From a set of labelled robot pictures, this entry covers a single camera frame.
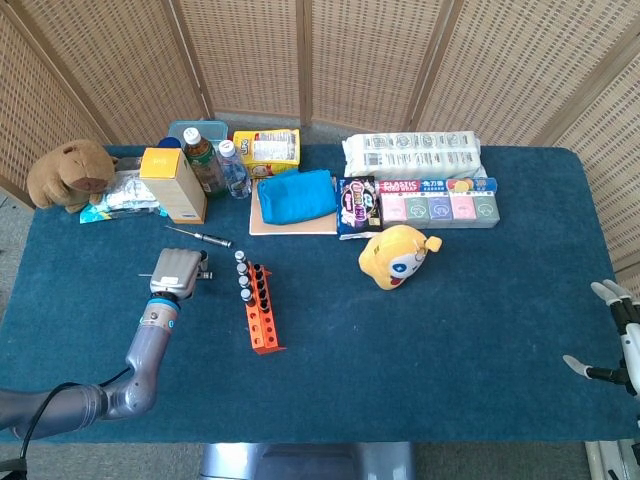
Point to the large silver-capped screwdriver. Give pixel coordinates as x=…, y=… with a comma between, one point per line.
x=242, y=268
x=246, y=295
x=240, y=256
x=244, y=281

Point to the blue table carpet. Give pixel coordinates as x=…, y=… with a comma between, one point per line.
x=400, y=350

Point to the white grey floor stand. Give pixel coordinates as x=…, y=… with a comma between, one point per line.
x=600, y=460

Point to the clear water bottle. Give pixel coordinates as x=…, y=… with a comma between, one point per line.
x=235, y=175

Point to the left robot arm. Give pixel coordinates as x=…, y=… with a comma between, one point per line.
x=140, y=350

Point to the pastel tissue multipack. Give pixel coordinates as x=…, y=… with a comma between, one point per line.
x=440, y=210

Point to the tan flat board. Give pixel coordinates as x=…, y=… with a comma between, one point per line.
x=290, y=229

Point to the small blue round lid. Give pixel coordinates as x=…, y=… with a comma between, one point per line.
x=170, y=142

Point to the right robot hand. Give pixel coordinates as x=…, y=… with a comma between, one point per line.
x=631, y=345

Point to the black precision screwdriver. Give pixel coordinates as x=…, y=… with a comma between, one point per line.
x=215, y=242
x=207, y=275

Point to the large white tissue pack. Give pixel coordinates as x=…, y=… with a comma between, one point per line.
x=410, y=150

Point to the blue plastic container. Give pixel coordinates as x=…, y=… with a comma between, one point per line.
x=215, y=131

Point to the tall tan carton box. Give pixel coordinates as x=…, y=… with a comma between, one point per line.
x=175, y=195

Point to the yellow snack bag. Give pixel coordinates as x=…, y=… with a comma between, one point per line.
x=267, y=150

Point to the yellow plush toy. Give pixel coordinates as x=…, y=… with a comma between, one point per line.
x=385, y=260

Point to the orange screwdriver holder rack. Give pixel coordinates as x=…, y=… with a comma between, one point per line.
x=261, y=335

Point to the woven folding screen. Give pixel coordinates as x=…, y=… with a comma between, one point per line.
x=350, y=50

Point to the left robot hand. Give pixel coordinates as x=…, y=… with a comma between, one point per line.
x=175, y=272

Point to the grey robot torso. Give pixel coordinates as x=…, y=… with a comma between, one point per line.
x=300, y=462

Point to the dark blue pad package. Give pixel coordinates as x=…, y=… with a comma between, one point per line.
x=357, y=205

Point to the plastic food wrap box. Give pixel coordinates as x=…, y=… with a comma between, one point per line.
x=400, y=186

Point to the gold keyring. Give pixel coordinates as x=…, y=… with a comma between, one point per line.
x=422, y=252

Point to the blue fabric pouch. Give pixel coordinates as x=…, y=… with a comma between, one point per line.
x=295, y=197

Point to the brown capybara plush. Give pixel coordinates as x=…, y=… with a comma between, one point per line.
x=70, y=170

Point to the green tea bottle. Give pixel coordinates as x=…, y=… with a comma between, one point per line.
x=205, y=167

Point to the silver teal wipes package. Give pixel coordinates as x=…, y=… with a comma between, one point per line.
x=125, y=197

